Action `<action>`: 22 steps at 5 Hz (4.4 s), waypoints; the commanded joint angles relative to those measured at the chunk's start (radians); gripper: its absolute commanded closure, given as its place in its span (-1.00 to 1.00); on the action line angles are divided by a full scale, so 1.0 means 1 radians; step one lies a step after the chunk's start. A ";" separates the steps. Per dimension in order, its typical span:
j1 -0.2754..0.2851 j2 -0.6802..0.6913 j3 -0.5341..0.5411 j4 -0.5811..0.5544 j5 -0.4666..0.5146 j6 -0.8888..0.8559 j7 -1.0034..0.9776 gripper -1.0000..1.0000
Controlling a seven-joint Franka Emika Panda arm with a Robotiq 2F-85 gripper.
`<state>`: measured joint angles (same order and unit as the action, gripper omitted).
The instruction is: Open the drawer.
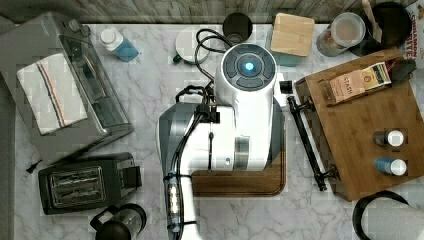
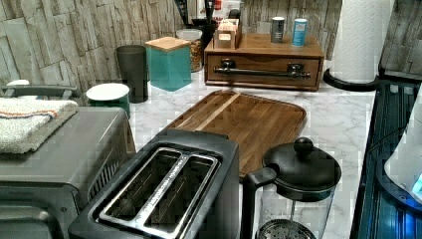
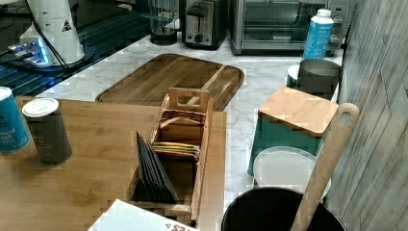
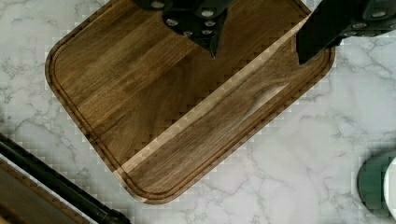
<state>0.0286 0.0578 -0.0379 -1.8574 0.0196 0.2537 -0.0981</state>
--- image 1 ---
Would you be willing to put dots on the dark metal cup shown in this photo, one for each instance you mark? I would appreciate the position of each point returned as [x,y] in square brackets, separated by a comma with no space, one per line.
[237,28]

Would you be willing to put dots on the black two-slot toaster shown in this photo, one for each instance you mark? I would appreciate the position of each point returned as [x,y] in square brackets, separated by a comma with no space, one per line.
[88,183]

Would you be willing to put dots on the wooden tea bag organizer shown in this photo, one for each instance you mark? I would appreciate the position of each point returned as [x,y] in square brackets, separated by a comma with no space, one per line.
[358,83]

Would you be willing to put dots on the blue salt shaker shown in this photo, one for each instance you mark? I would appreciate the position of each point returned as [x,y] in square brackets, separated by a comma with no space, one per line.
[392,166]

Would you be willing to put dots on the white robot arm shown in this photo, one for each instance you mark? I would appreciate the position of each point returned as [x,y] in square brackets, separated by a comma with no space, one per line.
[240,130]

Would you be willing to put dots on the blue bottle white cap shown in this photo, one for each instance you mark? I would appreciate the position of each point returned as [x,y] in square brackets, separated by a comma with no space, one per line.
[119,45]

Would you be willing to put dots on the black french press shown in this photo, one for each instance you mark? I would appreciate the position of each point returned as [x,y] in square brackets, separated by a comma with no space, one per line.
[119,223]

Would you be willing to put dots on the clear jar white lid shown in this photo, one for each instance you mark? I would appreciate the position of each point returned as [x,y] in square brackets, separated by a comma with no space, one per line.
[346,30]

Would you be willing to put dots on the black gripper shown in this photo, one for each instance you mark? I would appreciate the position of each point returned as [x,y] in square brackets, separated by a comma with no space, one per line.
[286,87]

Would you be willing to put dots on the wooden spatula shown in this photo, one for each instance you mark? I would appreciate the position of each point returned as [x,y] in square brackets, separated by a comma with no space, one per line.
[376,30]

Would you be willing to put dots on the black utensil crock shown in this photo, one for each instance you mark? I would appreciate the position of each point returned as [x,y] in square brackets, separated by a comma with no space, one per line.
[396,25]

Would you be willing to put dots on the black drawer handle bar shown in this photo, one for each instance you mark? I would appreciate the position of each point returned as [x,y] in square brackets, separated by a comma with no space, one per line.
[319,176]

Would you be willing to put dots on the white round lid container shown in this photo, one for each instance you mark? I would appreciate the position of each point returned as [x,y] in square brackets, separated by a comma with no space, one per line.
[185,45]

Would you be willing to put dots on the bamboo drawer cabinet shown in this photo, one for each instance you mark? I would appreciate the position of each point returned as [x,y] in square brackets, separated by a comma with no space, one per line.
[344,133]

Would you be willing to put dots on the dark wooden cutting board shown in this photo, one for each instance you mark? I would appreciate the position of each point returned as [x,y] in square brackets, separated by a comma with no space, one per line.
[268,182]

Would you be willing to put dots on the grey pepper shaker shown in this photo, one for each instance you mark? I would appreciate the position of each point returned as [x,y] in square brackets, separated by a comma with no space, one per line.
[394,138]

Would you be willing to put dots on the silver toaster oven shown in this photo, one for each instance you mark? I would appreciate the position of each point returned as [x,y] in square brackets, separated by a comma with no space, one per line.
[52,33]

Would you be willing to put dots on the teal canister bamboo lid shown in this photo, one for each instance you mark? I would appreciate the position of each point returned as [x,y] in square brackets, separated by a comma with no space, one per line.
[290,39]

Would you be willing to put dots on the cinnamon cereal box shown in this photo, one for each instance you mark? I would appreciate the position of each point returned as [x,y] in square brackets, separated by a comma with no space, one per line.
[413,47]

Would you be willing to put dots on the striped white dish towel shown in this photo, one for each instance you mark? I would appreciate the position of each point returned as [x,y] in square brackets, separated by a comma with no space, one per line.
[51,91]

